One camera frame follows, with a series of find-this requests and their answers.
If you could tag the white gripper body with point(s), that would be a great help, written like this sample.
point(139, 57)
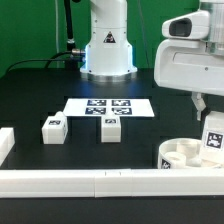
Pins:
point(185, 65)

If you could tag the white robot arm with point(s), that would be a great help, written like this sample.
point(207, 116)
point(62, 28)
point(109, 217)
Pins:
point(109, 55)

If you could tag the white marker sheet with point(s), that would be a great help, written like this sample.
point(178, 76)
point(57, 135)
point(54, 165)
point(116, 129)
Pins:
point(80, 107)

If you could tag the white U-shaped fence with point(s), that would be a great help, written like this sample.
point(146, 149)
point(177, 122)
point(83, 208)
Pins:
point(110, 183)

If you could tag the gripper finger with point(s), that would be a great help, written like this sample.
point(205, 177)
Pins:
point(198, 101)

